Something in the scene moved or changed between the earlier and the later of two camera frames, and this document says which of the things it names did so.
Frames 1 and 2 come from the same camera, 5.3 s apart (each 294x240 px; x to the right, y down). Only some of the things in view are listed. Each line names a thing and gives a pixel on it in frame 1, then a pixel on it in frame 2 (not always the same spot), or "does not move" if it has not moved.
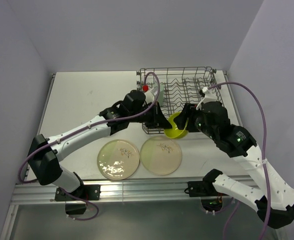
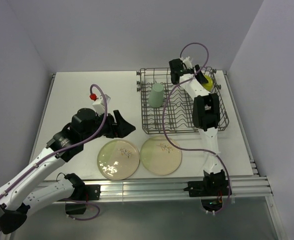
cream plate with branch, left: x=118 y=159 does not move
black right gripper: x=187 y=111 -> x=200 y=77
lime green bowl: x=174 y=132 -> x=208 y=85
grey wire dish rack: x=171 y=88 does not move
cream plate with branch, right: x=160 y=155 does not move
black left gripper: x=158 y=119 -> x=121 y=129
